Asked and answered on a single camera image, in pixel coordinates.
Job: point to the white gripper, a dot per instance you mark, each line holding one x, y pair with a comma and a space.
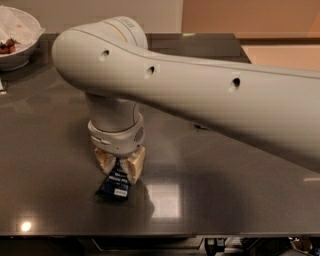
115, 139

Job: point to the white bowl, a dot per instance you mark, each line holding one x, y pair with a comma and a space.
17, 59

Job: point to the red strawberries in bowl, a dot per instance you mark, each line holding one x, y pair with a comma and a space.
9, 46

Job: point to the blue rxbar blueberry bar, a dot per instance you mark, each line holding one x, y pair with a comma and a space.
116, 186

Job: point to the black rxbar chocolate bar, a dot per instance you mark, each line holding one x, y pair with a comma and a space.
197, 126

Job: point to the white napkin in bowl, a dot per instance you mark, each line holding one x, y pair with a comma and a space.
19, 25

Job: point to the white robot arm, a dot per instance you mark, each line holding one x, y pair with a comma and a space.
274, 109

